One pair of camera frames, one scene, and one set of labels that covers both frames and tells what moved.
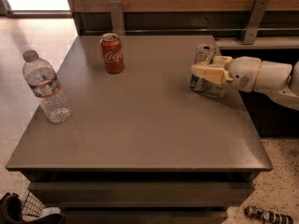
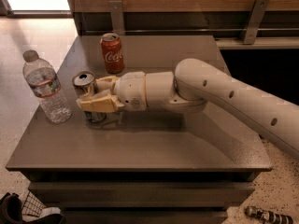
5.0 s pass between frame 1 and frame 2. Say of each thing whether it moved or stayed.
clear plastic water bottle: stayed
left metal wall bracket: stayed
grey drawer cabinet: stayed
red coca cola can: stayed
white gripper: moved
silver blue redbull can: moved
